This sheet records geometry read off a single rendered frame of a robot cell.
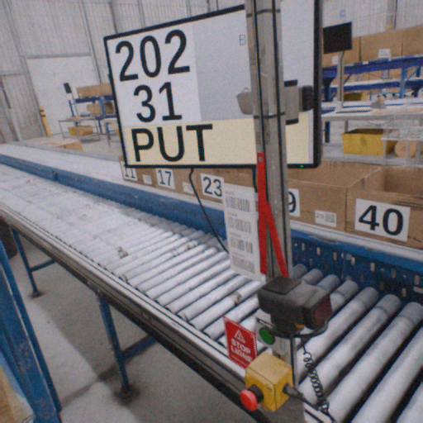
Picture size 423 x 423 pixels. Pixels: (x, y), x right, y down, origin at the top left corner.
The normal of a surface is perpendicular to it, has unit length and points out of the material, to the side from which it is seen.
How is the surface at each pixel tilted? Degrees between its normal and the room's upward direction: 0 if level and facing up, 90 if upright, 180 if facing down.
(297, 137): 86
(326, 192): 90
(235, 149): 86
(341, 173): 89
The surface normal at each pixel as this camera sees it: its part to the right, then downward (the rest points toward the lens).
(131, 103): -0.47, 0.31
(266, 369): -0.12, -0.93
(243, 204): -0.73, 0.33
